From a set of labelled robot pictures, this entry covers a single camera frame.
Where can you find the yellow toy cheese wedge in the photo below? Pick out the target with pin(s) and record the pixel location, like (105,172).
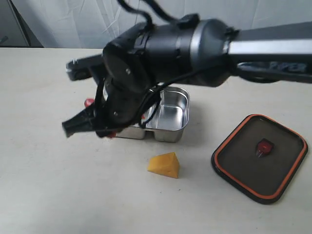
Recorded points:
(165,165)

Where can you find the dark transparent lunch box lid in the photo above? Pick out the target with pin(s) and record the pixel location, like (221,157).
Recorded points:
(260,157)

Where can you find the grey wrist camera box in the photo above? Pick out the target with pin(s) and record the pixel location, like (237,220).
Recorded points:
(87,67)

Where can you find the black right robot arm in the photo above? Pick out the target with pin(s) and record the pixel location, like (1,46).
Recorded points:
(207,52)

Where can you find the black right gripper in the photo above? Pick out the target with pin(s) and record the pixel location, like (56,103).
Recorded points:
(122,97)

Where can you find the stainless steel lunch box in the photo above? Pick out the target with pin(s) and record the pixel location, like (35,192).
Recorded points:
(169,121)

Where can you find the red toy sausage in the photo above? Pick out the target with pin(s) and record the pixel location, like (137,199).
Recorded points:
(89,102)

